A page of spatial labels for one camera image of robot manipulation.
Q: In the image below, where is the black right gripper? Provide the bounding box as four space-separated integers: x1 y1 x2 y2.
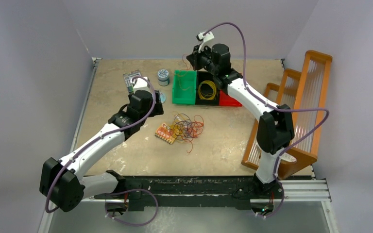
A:
187 43 219 75

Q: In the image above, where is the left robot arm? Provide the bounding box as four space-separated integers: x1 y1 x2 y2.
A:
39 90 164 213

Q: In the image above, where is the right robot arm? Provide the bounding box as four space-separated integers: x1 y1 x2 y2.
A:
186 44 294 198

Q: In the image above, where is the black plastic bin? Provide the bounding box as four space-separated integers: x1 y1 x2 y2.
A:
195 71 220 106

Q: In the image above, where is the correction tape blister pack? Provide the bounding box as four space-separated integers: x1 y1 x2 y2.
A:
159 92 167 103

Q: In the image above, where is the marker pen set pack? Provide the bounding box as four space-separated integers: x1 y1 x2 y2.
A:
123 69 141 94

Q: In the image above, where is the round paint jar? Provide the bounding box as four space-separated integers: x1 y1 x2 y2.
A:
157 69 170 86

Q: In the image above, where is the red plastic bin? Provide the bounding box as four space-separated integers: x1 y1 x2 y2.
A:
219 91 242 107

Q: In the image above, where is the orange spiral notebook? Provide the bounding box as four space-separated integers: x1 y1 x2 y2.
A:
154 123 175 145

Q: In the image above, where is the green plastic bin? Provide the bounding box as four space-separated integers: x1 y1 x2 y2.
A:
172 70 197 105

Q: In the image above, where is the wooden rack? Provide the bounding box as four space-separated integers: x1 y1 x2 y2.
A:
241 50 333 180

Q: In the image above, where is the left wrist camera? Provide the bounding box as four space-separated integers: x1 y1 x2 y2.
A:
133 76 150 93

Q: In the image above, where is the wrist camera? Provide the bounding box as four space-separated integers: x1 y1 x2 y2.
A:
133 76 150 93
196 31 215 53

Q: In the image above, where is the coiled yellow cable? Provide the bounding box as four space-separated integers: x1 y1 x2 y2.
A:
198 80 218 100

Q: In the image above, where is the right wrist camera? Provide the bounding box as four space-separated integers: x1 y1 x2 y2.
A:
196 31 215 53

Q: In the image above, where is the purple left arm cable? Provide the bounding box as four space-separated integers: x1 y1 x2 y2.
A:
45 76 157 214

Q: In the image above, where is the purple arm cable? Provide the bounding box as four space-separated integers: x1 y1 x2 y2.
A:
45 76 157 214
201 22 330 220

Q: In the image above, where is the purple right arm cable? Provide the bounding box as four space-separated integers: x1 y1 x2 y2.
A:
201 22 330 220

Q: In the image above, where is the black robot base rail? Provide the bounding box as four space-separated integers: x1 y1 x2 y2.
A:
95 175 284 212

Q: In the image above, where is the aluminium table edge rail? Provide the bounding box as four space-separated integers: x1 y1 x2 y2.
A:
37 58 102 233

